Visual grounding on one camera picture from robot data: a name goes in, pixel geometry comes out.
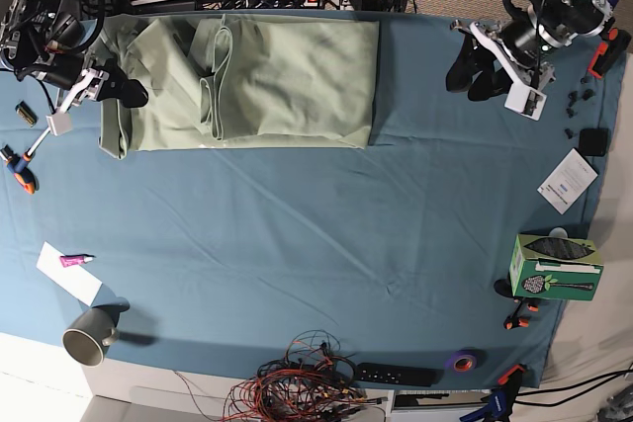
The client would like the red black wire bundle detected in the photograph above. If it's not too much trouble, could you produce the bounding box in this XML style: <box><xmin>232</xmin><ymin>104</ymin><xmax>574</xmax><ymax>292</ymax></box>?
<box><xmin>222</xmin><ymin>328</ymin><xmax>390</xmax><ymax>422</ymax></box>

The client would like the right-arm white wrist camera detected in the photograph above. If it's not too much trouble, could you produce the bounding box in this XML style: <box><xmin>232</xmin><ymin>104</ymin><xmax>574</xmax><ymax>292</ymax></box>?
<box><xmin>45</xmin><ymin>112</ymin><xmax>72</xmax><ymax>136</ymax></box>

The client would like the green cardboard box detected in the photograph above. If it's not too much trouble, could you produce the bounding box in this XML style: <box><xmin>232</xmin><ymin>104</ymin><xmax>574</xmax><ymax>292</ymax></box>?
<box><xmin>508</xmin><ymin>234</ymin><xmax>604</xmax><ymax>301</ymax></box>

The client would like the pink glue tube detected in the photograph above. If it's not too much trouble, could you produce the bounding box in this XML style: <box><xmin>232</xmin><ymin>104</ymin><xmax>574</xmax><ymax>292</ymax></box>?
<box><xmin>59</xmin><ymin>254</ymin><xmax>95</xmax><ymax>268</ymax></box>

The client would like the small orange spring clamp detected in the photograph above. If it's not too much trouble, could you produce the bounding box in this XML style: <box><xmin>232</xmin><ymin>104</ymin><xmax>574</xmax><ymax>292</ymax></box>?
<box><xmin>503</xmin><ymin>297</ymin><xmax>540</xmax><ymax>330</ymax></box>

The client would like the white paper sheet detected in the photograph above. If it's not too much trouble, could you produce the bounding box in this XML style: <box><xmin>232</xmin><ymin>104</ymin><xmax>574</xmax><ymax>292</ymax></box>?
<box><xmin>37</xmin><ymin>242</ymin><xmax>102</xmax><ymax>305</ymax></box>

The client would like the orange black table clamp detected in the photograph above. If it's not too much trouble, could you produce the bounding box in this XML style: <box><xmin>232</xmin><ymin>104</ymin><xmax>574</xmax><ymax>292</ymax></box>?
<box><xmin>588</xmin><ymin>28</ymin><xmax>632</xmax><ymax>79</ymax></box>

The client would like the green T-shirt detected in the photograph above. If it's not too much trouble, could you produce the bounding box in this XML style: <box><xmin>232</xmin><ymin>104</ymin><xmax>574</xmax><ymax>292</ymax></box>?
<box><xmin>94</xmin><ymin>14</ymin><xmax>380</xmax><ymax>159</ymax></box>

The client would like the grey ceramic mug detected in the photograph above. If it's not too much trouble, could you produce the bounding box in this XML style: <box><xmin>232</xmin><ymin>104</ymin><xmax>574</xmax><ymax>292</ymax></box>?
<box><xmin>61</xmin><ymin>308</ymin><xmax>119</xmax><ymax>367</ymax></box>

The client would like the black square box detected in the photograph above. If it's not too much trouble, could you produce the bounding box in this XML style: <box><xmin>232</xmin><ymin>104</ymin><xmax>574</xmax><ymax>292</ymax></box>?
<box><xmin>578</xmin><ymin>127</ymin><xmax>609</xmax><ymax>157</ymax></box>

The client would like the left-arm white wrist camera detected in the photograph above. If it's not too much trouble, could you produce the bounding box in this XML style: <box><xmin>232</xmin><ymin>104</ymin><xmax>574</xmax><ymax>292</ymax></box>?
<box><xmin>504</xmin><ymin>82</ymin><xmax>547</xmax><ymax>121</ymax></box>

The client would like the blue orange bar clamp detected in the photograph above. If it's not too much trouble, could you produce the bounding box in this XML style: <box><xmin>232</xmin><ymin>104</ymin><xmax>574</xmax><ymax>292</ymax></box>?
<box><xmin>459</xmin><ymin>364</ymin><xmax>527</xmax><ymax>422</ymax></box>

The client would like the white printed card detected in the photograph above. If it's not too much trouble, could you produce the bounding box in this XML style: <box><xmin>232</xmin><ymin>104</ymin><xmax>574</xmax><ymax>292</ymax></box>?
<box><xmin>537</xmin><ymin>148</ymin><xmax>598</xmax><ymax>214</ymax></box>

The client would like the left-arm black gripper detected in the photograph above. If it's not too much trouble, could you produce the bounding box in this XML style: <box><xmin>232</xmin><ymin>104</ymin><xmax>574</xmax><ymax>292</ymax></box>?
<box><xmin>445</xmin><ymin>34</ymin><xmax>513</xmax><ymax>101</ymax></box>

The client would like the blue table cloth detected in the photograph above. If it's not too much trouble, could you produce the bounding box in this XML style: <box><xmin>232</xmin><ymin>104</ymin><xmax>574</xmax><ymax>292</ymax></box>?
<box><xmin>1</xmin><ymin>14</ymin><xmax>626</xmax><ymax>388</ymax></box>

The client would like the black remote control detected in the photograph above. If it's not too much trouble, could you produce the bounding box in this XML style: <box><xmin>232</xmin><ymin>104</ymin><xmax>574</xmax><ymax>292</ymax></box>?
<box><xmin>355</xmin><ymin>363</ymin><xmax>438</xmax><ymax>387</ymax></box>

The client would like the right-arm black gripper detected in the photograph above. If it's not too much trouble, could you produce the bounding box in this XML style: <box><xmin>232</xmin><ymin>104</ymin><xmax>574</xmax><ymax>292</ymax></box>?
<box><xmin>96</xmin><ymin>58</ymin><xmax>148</xmax><ymax>109</ymax></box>

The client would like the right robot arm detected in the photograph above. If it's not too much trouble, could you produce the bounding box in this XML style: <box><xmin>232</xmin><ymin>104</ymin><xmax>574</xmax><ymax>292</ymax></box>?
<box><xmin>1</xmin><ymin>0</ymin><xmax>148</xmax><ymax>112</ymax></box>

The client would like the small green battery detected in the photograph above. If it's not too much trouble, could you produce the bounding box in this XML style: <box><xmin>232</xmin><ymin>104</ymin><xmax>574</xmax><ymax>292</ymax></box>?
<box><xmin>15</xmin><ymin>101</ymin><xmax>38</xmax><ymax>127</ymax></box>

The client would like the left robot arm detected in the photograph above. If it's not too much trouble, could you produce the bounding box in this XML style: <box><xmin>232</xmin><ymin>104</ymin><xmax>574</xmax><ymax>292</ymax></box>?
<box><xmin>445</xmin><ymin>0</ymin><xmax>630</xmax><ymax>116</ymax></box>

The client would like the purple tape roll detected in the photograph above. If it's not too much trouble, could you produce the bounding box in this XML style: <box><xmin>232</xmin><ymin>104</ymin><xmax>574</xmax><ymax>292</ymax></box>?
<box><xmin>444</xmin><ymin>349</ymin><xmax>478</xmax><ymax>374</ymax></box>

